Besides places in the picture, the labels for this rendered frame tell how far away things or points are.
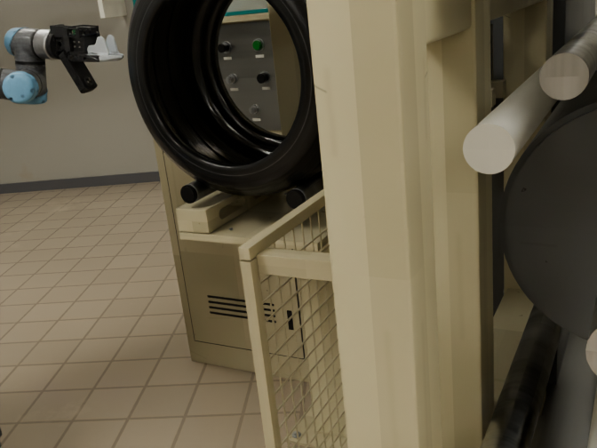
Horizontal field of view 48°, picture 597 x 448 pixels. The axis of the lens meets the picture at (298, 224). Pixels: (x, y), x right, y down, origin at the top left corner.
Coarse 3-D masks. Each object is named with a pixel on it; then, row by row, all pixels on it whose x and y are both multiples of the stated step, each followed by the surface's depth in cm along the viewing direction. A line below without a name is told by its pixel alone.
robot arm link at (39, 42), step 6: (42, 30) 172; (48, 30) 171; (36, 36) 171; (42, 36) 170; (36, 42) 171; (42, 42) 170; (36, 48) 171; (42, 48) 170; (36, 54) 173; (42, 54) 172; (48, 54) 171
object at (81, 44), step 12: (60, 24) 171; (48, 36) 170; (60, 36) 169; (72, 36) 165; (84, 36) 165; (96, 36) 169; (48, 48) 170; (60, 48) 170; (72, 48) 167; (84, 48) 166; (72, 60) 168
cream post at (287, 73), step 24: (288, 48) 173; (288, 72) 176; (288, 96) 178; (288, 120) 180; (312, 288) 195; (312, 312) 198; (312, 336) 201; (336, 336) 197; (312, 360) 204; (336, 360) 200; (312, 384) 207; (336, 384) 203; (336, 408) 206; (336, 432) 209
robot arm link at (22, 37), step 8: (8, 32) 176; (16, 32) 174; (24, 32) 173; (32, 32) 172; (8, 40) 175; (16, 40) 174; (24, 40) 172; (32, 40) 171; (8, 48) 176; (16, 48) 174; (24, 48) 173; (32, 48) 172; (16, 56) 175; (24, 56) 174; (32, 56) 175
